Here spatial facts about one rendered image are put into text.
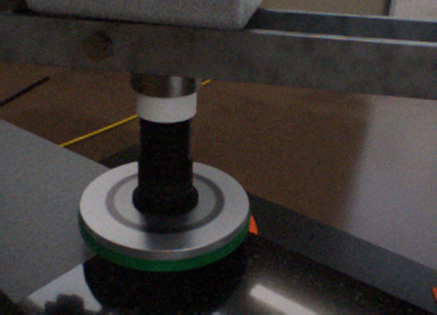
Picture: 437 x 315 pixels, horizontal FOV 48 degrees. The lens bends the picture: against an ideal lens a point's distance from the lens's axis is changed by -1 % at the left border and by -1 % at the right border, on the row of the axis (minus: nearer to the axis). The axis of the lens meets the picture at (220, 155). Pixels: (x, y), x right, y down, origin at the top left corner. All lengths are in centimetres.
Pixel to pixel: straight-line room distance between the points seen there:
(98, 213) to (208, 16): 30
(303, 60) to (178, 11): 13
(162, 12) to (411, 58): 22
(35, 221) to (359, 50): 47
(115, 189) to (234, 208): 16
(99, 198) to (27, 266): 12
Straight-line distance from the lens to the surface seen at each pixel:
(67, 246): 66
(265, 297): 58
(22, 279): 62
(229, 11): 41
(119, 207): 62
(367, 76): 47
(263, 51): 46
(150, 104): 54
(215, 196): 64
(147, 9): 43
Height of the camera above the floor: 122
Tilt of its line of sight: 28 degrees down
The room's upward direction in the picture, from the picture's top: 3 degrees clockwise
